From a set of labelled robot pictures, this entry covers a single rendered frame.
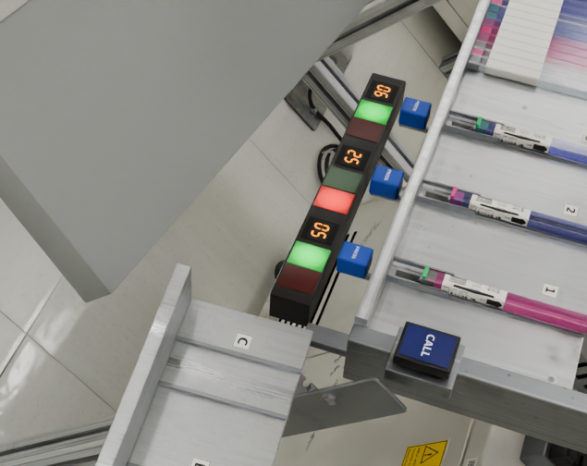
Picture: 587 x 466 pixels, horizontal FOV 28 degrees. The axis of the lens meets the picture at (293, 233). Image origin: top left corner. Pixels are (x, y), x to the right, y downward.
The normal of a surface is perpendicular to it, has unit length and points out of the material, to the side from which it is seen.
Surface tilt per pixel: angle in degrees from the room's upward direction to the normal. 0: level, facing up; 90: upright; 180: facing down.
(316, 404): 90
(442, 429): 90
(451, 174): 46
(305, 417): 90
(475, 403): 90
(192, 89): 0
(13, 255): 0
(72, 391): 0
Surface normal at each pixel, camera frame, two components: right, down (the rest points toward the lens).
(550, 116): 0.04, -0.65
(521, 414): -0.33, 0.70
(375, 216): -0.62, -0.66
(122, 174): 0.71, -0.25
